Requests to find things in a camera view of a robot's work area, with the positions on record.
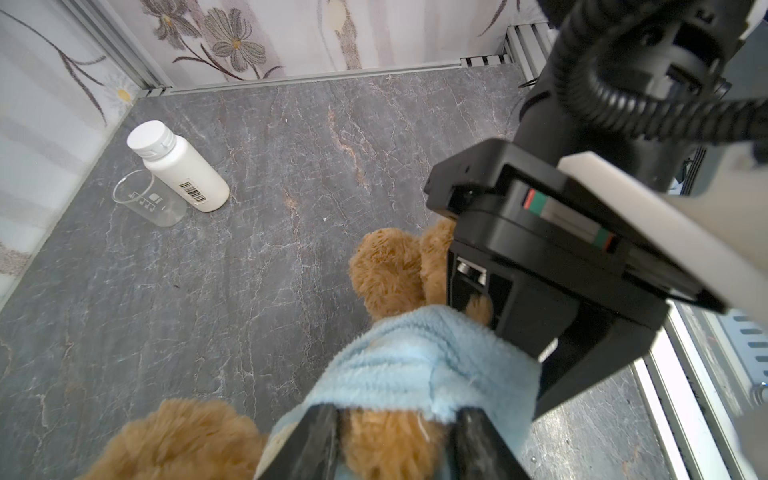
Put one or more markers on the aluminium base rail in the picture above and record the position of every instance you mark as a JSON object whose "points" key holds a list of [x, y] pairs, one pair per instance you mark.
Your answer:
{"points": [[703, 377]]}

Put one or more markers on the white plastic bottle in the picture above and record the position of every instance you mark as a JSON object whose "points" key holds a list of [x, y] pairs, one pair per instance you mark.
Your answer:
{"points": [[173, 160]]}

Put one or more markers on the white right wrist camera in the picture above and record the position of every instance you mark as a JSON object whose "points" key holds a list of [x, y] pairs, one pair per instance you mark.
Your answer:
{"points": [[719, 236]]}

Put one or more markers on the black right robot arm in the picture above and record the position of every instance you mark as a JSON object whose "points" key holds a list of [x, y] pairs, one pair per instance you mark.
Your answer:
{"points": [[639, 83]]}

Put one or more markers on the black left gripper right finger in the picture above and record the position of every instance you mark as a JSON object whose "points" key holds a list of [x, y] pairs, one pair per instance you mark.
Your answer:
{"points": [[477, 451]]}

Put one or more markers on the brown teddy bear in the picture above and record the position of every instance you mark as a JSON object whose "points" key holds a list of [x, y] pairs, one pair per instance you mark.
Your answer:
{"points": [[393, 272]]}

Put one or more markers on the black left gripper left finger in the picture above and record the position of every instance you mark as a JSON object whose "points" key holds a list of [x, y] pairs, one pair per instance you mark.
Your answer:
{"points": [[306, 449]]}

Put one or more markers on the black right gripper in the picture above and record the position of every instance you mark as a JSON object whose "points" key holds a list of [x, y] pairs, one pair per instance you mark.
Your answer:
{"points": [[569, 281]]}

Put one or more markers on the light blue fleece hoodie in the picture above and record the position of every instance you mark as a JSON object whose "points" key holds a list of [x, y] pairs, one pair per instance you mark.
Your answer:
{"points": [[432, 362]]}

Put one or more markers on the clear plastic cup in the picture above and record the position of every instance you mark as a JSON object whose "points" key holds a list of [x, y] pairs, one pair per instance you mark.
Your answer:
{"points": [[143, 193]]}

